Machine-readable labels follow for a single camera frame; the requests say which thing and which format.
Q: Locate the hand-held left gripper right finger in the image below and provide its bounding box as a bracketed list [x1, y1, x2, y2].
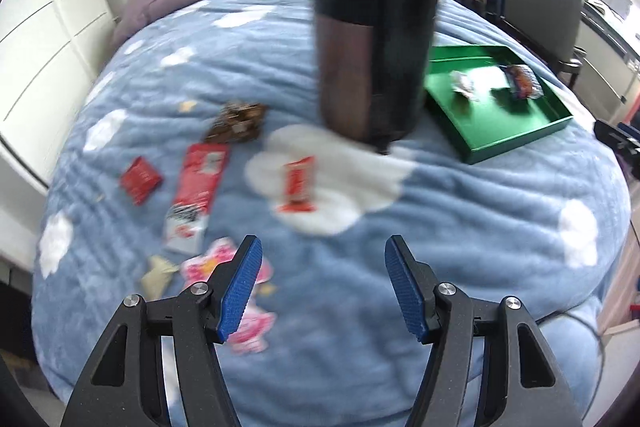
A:
[384, 234, 583, 427]

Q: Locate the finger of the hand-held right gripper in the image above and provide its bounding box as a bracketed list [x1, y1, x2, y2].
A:
[594, 119, 640, 180]

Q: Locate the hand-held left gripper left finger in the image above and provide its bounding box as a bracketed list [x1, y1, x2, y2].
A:
[61, 234, 263, 427]

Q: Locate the pink snack packet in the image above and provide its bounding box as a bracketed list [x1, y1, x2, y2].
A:
[180, 237, 278, 355]

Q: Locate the beige snack packet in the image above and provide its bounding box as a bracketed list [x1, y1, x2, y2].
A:
[140, 255, 180, 299]

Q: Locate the long red and white packet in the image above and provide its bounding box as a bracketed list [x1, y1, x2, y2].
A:
[163, 143, 231, 256]

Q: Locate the red chocolate bar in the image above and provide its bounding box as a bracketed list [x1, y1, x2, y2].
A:
[277, 156, 318, 214]

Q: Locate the green tray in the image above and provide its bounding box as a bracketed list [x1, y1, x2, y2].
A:
[424, 45, 574, 165]

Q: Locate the white desk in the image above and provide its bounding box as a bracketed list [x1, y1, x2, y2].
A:
[580, 0, 640, 110]

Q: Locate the blue cloud print blanket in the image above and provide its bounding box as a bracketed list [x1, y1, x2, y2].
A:
[30, 0, 633, 427]

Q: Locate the blue and orange snack packet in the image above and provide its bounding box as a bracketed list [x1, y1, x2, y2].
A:
[502, 63, 545, 100]

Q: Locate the small red square packet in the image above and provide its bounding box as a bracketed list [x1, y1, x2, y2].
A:
[119, 157, 164, 206]

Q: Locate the grey office chair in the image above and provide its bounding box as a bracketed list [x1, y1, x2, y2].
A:
[500, 0, 587, 88]

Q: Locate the white crumpled snack wrapper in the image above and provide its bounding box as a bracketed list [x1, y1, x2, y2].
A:
[449, 70, 481, 102]

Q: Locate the brown snack packet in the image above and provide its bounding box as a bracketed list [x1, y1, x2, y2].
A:
[204, 103, 267, 142]

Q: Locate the black electric kettle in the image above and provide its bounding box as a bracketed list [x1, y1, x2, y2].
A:
[299, 0, 452, 156]

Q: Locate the white wardrobe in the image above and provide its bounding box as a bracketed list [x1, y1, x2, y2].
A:
[0, 0, 117, 188]

